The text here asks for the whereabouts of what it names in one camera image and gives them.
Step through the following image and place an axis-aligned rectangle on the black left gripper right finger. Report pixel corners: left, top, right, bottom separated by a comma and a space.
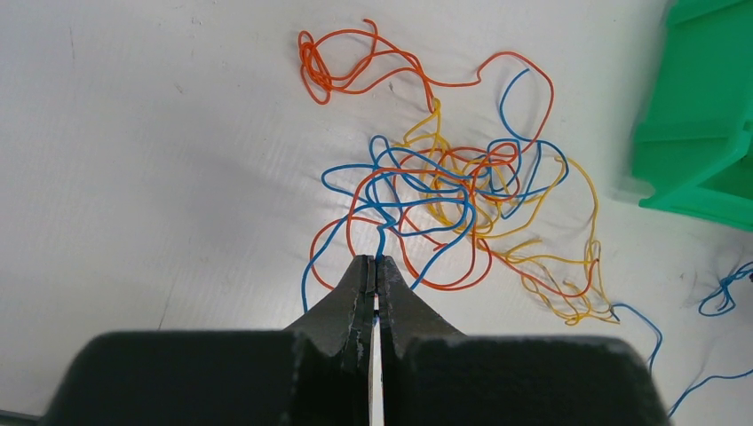
376, 256, 670, 425

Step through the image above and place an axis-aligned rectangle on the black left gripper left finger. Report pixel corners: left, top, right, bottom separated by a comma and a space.
44, 256, 376, 425

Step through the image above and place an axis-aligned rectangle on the orange wire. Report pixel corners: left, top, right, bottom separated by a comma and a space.
297, 19, 600, 298

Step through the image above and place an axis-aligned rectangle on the blue wire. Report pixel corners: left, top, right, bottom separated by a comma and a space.
301, 68, 753, 419

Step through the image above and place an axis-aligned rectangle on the yellow wire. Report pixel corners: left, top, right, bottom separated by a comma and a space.
395, 99, 620, 327

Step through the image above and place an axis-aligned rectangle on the green plastic bin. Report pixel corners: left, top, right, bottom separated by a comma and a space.
631, 1, 752, 231

